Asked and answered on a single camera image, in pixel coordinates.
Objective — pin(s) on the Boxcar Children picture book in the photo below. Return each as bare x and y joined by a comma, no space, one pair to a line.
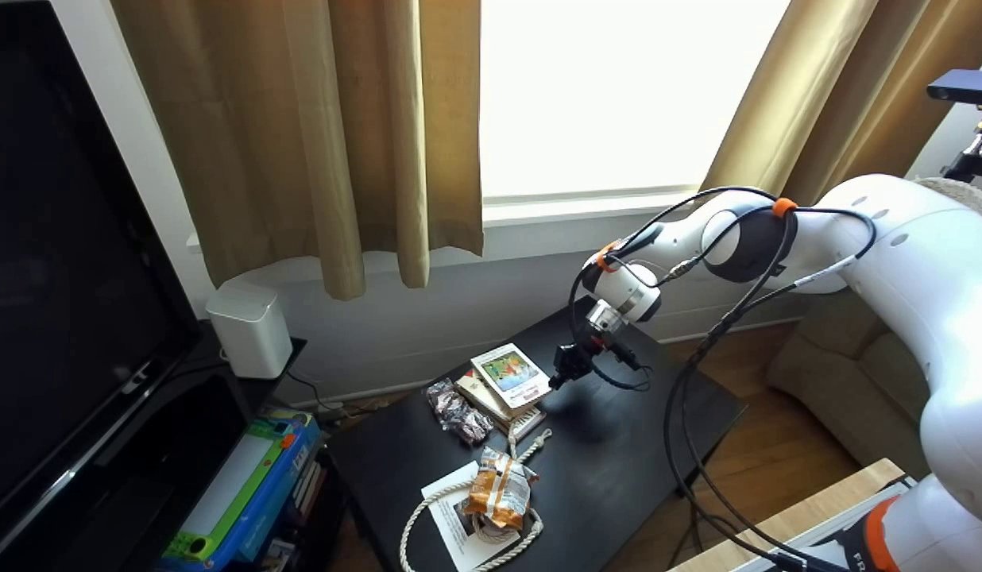
509,377

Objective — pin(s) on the beige sofa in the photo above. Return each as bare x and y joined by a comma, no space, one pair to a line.
850,393

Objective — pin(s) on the orange and white snack packet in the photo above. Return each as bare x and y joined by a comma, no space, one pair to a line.
500,494

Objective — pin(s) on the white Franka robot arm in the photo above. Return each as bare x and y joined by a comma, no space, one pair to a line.
937,297

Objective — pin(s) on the black television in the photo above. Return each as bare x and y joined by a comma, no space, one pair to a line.
64,265

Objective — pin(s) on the golden brown curtain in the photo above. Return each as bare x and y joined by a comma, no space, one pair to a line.
817,96
301,130

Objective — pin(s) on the bright window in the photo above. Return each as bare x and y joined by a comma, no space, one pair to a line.
617,84

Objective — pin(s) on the blue game box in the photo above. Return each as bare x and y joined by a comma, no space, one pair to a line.
286,464

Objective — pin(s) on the green game box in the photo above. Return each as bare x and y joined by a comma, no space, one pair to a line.
223,494

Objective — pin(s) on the white book with small figure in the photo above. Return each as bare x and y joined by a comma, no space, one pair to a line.
475,393

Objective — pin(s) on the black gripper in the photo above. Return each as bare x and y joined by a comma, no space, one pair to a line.
570,365

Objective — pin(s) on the light wooden board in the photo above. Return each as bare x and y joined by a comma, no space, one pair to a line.
796,521

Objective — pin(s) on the black TV stand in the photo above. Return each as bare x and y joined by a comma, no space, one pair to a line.
160,435

